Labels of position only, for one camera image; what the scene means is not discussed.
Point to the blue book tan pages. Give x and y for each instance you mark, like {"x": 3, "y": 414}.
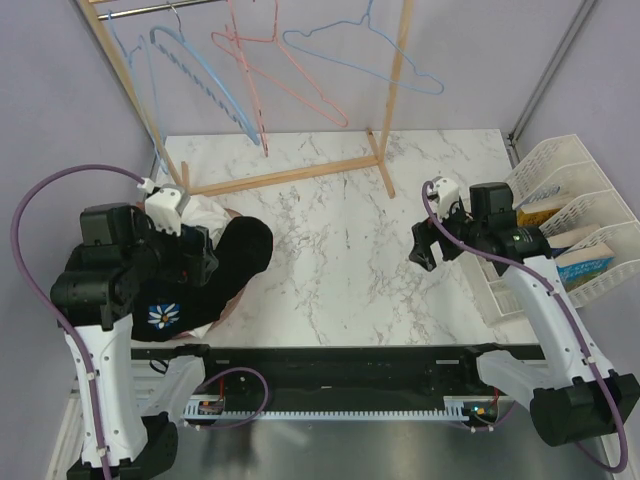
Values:
{"x": 562, "y": 242}

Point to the blue wavy plastic hanger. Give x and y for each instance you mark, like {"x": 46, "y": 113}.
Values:
{"x": 208, "y": 82}

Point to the yellow blue book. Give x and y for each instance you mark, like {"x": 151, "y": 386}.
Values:
{"x": 538, "y": 212}

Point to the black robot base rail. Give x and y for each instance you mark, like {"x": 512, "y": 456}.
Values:
{"x": 337, "y": 378}

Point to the white slotted cable duct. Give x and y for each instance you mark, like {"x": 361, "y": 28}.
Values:
{"x": 197, "y": 411}

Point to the thin blue wire hanger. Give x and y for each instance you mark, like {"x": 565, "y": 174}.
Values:
{"x": 141, "y": 70}

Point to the light blue cover book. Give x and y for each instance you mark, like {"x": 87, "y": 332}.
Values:
{"x": 578, "y": 267}

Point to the white plastic file organizer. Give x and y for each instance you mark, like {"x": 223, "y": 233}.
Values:
{"x": 563, "y": 166}

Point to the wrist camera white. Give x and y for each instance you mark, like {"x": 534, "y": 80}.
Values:
{"x": 444, "y": 197}
{"x": 165, "y": 207}

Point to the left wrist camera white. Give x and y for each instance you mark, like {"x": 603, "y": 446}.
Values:
{"x": 165, "y": 207}

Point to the black t shirt with daisy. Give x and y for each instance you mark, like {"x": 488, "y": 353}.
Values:
{"x": 165, "y": 310}

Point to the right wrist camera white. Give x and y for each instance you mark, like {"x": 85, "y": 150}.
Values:
{"x": 444, "y": 197}

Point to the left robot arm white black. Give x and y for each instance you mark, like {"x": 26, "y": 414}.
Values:
{"x": 122, "y": 247}

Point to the pink wire hanger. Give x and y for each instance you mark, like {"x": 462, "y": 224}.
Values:
{"x": 255, "y": 100}
{"x": 274, "y": 68}

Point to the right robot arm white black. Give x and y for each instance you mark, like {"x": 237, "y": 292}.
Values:
{"x": 579, "y": 395}

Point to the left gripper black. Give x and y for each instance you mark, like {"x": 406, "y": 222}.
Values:
{"x": 195, "y": 267}

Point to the light blue wire hanger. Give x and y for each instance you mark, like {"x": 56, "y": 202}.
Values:
{"x": 371, "y": 41}

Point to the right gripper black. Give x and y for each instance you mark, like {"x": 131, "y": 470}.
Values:
{"x": 425, "y": 233}

